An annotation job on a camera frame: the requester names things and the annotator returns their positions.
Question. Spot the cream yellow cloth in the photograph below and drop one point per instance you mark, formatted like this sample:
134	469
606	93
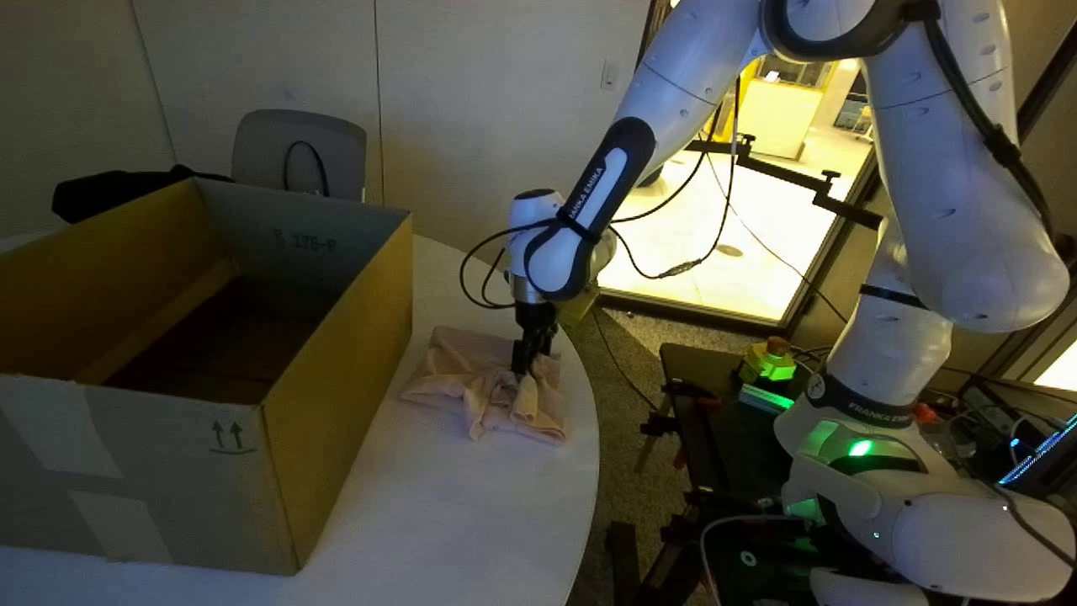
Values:
472	377

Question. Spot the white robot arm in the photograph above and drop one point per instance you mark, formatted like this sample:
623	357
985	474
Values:
966	246

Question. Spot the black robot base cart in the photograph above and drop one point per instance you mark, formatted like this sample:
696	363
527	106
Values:
718	474

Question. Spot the brown cardboard box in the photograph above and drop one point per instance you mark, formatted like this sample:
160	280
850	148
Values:
191	377

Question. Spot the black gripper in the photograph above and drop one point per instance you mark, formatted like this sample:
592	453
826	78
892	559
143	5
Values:
537	325

